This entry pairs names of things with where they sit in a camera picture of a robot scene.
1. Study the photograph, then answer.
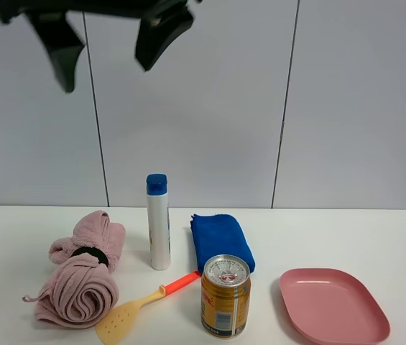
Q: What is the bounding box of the gold beverage can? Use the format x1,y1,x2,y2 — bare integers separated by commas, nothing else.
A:
200,254,251,339

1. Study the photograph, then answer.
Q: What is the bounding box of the white bottle with blue cap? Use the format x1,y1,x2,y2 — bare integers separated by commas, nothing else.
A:
146,173,171,270

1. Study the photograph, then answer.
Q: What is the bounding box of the pink plastic plate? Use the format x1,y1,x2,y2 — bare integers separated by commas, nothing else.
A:
279,268,391,344

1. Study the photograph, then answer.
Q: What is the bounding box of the folded blue microfiber cloth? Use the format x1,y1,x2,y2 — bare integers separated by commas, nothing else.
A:
190,214,255,274

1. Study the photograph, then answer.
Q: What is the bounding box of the yellow spatula with orange handle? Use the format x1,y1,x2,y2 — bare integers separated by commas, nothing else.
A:
95,271,200,345

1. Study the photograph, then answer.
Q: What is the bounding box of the pink towel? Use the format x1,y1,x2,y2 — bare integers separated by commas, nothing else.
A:
22,211,126,328

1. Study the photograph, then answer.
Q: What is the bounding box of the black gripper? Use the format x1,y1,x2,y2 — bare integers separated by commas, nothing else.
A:
0,0,194,93

